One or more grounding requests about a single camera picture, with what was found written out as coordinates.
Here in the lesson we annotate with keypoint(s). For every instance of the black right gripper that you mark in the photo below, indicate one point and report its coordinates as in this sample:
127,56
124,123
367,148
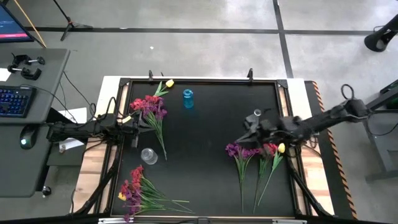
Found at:
270,127

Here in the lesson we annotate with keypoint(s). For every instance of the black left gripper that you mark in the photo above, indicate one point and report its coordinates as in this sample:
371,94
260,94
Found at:
132,129

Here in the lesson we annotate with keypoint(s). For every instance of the purple artificial flower bunch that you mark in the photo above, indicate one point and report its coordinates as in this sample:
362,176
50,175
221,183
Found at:
237,151
133,199
160,113

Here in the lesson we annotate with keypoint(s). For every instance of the red artificial flower bunch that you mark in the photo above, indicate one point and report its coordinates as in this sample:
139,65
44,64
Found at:
146,102
270,149
136,175

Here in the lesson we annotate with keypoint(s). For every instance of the green flower stem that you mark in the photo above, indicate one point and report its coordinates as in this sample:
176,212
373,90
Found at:
122,196

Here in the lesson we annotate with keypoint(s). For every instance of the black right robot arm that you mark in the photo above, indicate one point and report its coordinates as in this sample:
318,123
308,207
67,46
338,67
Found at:
326,119

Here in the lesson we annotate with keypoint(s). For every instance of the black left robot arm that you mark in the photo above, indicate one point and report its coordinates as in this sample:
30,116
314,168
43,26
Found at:
77,130

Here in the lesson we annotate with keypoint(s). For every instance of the clear conical glass vase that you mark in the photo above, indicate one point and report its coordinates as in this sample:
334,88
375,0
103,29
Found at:
257,112

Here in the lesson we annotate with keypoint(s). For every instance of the clear round glass vase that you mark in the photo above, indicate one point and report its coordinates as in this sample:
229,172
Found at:
149,156

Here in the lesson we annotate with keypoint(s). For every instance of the blue glass vase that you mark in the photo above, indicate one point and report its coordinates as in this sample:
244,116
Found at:
188,99

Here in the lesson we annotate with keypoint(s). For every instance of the pale yellow tape tag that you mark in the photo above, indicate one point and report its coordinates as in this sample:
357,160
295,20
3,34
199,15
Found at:
126,119

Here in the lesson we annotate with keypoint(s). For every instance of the black table clamp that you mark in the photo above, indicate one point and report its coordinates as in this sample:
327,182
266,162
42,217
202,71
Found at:
150,75
250,74

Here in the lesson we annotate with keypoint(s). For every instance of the black ramp with hazard stripes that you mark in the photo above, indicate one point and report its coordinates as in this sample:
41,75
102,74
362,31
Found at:
311,99

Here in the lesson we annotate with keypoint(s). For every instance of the black computer mouse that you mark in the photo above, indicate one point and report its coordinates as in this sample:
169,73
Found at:
28,137

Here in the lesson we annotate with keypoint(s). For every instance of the black round knob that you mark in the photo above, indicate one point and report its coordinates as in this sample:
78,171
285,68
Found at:
46,190

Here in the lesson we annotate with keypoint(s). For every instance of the black tripod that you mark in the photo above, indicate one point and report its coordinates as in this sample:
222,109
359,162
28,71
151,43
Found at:
70,26

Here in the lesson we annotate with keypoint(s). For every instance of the backlit black keyboard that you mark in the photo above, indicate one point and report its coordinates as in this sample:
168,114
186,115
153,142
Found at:
15,101

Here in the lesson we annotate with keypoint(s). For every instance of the grey desk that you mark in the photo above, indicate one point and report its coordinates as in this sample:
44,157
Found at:
18,168

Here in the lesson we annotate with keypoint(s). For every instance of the white note paper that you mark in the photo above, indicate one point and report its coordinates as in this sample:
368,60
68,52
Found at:
4,74

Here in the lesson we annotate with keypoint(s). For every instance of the black floor stand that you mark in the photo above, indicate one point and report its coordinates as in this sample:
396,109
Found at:
377,40

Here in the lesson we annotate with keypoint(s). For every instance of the black desk monitor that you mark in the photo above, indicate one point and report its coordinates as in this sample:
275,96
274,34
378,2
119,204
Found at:
12,25

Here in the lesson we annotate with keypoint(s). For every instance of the black side desk frame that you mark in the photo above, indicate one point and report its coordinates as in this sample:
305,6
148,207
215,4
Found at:
381,175

